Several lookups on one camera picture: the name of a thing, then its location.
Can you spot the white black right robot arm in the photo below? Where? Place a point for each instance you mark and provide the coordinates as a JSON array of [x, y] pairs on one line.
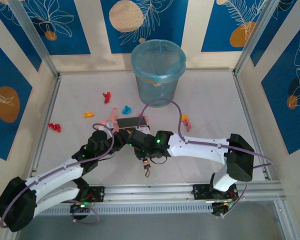
[[197, 150]]

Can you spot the aluminium table side rail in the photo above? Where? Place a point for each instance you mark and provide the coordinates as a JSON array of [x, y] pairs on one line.
[[252, 125], [52, 100]]

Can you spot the aluminium frame post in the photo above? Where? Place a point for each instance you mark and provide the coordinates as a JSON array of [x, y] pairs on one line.
[[34, 35], [284, 220], [256, 35], [11, 236]]

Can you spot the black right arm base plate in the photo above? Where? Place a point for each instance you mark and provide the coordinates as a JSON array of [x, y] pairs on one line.
[[200, 191]]

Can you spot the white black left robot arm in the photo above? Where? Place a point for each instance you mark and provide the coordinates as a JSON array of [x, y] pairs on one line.
[[60, 172]]

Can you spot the trash bin with blue bag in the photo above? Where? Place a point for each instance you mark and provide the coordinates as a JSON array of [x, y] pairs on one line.
[[160, 57]]

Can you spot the orange toy right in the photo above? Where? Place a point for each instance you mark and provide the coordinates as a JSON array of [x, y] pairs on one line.
[[187, 125]]

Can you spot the aluminium mounting rail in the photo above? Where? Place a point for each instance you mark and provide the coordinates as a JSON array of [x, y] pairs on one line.
[[150, 191]]

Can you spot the red paper scrap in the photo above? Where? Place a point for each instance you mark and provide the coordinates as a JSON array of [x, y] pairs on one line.
[[54, 127], [106, 97]]

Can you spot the dark bristle hand brush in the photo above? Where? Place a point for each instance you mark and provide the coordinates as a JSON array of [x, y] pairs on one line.
[[132, 122]]

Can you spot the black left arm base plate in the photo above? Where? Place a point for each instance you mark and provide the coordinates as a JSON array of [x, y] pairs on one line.
[[98, 193]]

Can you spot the pink plastic dustpan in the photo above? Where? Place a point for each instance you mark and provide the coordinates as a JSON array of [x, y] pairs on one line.
[[115, 128]]

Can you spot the blue paper scrap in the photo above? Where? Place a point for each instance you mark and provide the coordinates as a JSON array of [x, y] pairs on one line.
[[126, 109]]

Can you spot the black controller board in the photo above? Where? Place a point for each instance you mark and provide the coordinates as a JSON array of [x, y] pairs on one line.
[[218, 211], [80, 212]]

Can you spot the pink paper strip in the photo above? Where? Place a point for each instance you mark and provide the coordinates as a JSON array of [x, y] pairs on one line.
[[114, 113]]

